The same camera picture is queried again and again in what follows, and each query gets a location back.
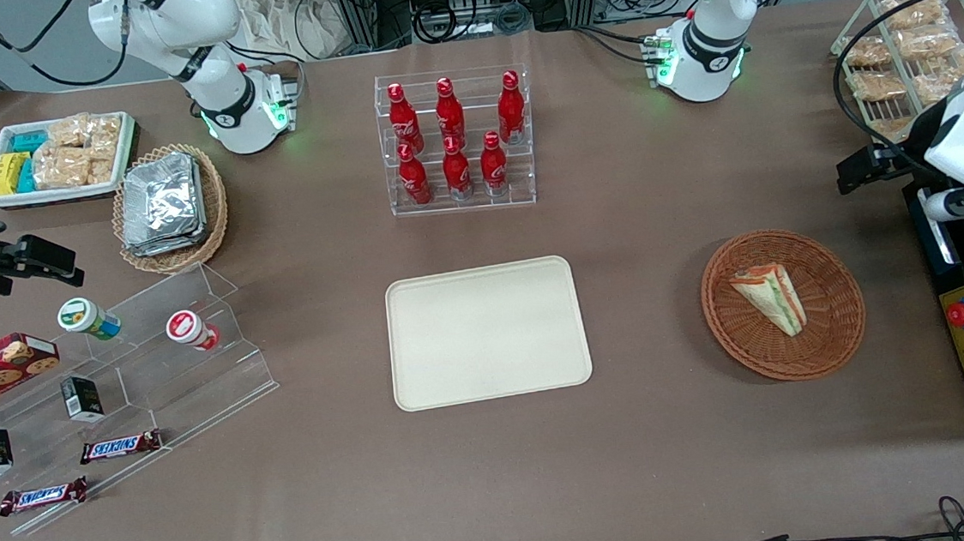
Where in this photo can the clear-wrapped rice cracker pack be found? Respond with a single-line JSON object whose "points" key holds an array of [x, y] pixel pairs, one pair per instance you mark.
{"points": [[929, 42], [913, 13], [59, 166], [866, 51], [68, 131], [892, 129], [101, 170], [944, 77], [106, 135], [876, 85]]}

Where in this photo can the clear acrylic bottle rack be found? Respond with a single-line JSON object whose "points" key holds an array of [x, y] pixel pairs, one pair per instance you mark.
{"points": [[481, 203]]}

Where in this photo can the beige cloth bag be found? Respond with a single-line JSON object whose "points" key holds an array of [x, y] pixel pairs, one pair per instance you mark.
{"points": [[282, 24]]}

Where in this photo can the green-labelled white-lid cup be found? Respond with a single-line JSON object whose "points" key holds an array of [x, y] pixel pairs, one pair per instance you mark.
{"points": [[81, 317]]}

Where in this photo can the teal snack packet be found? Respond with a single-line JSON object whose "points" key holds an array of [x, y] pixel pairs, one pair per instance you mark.
{"points": [[26, 177], [29, 141]]}

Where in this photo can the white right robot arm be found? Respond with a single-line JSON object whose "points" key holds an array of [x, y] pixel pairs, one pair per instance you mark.
{"points": [[170, 20]]}

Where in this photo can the clear acrylic tiered stand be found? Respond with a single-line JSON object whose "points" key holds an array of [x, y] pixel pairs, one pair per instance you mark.
{"points": [[199, 396]]}

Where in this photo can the red-labelled white-lid cup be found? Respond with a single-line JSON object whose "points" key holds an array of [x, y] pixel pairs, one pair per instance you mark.
{"points": [[185, 326]]}

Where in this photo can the brown Snickers bar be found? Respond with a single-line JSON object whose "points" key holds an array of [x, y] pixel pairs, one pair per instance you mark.
{"points": [[117, 447], [42, 496]]}

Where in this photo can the small black barcode carton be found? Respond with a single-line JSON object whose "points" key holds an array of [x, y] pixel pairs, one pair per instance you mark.
{"points": [[81, 398]]}

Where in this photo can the red cola bottle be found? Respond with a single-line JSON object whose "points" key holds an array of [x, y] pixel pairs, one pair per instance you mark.
{"points": [[415, 179], [457, 171], [406, 120], [494, 166], [510, 106], [450, 111]]}

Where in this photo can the silver foil pouch stack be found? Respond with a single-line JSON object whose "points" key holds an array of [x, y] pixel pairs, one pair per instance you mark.
{"points": [[162, 201]]}

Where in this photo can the white rectangular snack bin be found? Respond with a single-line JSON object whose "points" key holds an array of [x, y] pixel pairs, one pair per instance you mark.
{"points": [[55, 196]]}

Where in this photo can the yellow snack packet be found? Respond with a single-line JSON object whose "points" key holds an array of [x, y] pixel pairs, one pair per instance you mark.
{"points": [[6, 175]]}

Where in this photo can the brown round wicker basket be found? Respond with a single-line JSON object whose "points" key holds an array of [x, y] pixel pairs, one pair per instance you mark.
{"points": [[829, 303]]}

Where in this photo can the plastic-wrapped triangle sandwich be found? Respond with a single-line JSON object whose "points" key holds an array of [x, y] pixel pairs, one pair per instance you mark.
{"points": [[772, 299]]}

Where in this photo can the beige plastic serving tray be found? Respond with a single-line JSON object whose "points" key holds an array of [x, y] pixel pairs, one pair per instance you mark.
{"points": [[487, 330]]}

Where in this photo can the light tan wicker basket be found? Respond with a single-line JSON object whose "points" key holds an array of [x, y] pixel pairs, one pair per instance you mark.
{"points": [[215, 214]]}

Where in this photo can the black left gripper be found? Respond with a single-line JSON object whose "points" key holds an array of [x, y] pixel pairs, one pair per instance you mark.
{"points": [[893, 161]]}

